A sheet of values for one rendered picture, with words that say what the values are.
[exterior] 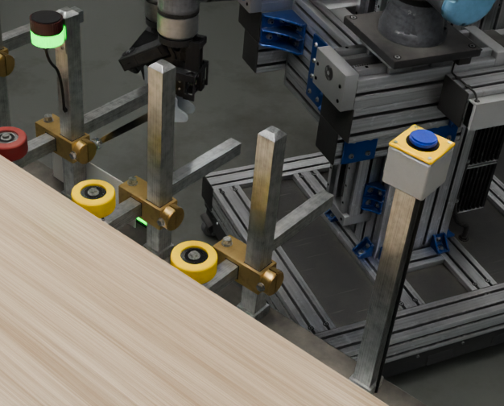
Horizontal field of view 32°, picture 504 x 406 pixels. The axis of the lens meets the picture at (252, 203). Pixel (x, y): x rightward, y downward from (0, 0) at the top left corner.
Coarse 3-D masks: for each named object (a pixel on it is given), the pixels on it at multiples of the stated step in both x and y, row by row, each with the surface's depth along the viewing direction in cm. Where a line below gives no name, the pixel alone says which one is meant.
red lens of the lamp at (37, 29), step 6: (30, 18) 161; (30, 24) 161; (36, 24) 159; (42, 24) 159; (48, 24) 159; (54, 24) 160; (60, 24) 161; (36, 30) 160; (42, 30) 160; (48, 30) 160; (54, 30) 160; (60, 30) 162
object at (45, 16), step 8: (32, 16) 161; (40, 16) 161; (48, 16) 161; (56, 16) 162; (32, 32) 162; (64, 40) 165; (48, 48) 165; (56, 48) 168; (64, 48) 166; (48, 56) 166; (64, 104) 175; (64, 112) 176
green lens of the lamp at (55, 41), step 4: (32, 36) 162; (36, 36) 161; (40, 36) 161; (52, 36) 161; (56, 36) 161; (60, 36) 162; (32, 40) 162; (36, 40) 161; (40, 40) 161; (44, 40) 161; (48, 40) 161; (52, 40) 161; (56, 40) 162; (60, 40) 163; (36, 44) 162; (40, 44) 161; (44, 44) 161; (48, 44) 162; (52, 44) 162; (56, 44) 162; (60, 44) 163
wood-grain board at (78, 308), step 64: (0, 192) 159; (0, 256) 146; (64, 256) 147; (128, 256) 148; (0, 320) 134; (64, 320) 136; (128, 320) 137; (192, 320) 138; (256, 320) 139; (0, 384) 125; (64, 384) 126; (128, 384) 127; (192, 384) 128; (256, 384) 128; (320, 384) 129
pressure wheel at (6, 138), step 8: (0, 128) 174; (8, 128) 175; (16, 128) 175; (0, 136) 173; (8, 136) 172; (16, 136) 173; (24, 136) 173; (0, 144) 170; (8, 144) 170; (16, 144) 171; (24, 144) 172; (0, 152) 170; (8, 152) 170; (16, 152) 171; (24, 152) 173
